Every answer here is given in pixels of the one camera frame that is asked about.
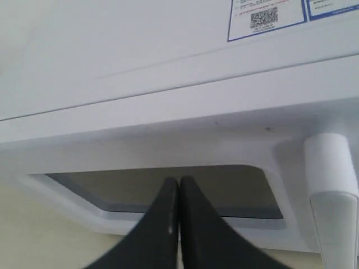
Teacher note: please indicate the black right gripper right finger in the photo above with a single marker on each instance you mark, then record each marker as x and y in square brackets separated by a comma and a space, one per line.
[207, 241]

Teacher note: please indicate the white microwave door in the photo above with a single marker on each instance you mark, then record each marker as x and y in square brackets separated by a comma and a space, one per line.
[285, 178]

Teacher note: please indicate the white label sticker left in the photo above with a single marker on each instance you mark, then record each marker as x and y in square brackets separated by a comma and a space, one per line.
[254, 17]

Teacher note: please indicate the white microwave oven body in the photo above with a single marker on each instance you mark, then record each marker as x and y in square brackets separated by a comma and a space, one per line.
[91, 52]

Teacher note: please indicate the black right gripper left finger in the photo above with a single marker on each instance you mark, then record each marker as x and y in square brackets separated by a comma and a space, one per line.
[153, 242]

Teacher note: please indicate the blue label sticker right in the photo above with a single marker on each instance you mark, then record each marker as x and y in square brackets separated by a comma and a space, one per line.
[319, 9]

